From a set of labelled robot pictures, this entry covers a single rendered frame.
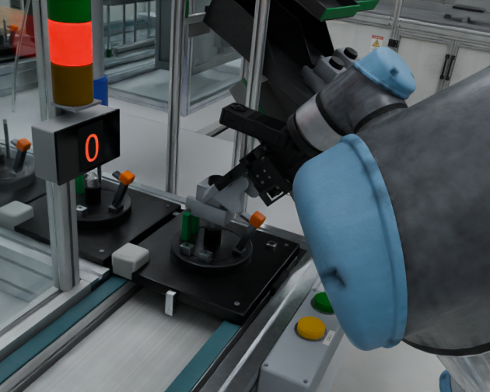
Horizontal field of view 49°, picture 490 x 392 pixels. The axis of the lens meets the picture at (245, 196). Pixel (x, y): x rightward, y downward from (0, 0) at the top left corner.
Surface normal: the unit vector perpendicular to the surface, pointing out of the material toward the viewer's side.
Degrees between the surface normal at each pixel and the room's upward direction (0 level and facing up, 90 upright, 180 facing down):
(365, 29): 90
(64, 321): 0
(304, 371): 0
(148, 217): 0
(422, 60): 90
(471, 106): 40
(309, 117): 72
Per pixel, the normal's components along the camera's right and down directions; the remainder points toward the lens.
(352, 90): -0.66, -0.04
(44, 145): -0.44, 0.37
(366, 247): -0.35, -0.01
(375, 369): 0.10, -0.89
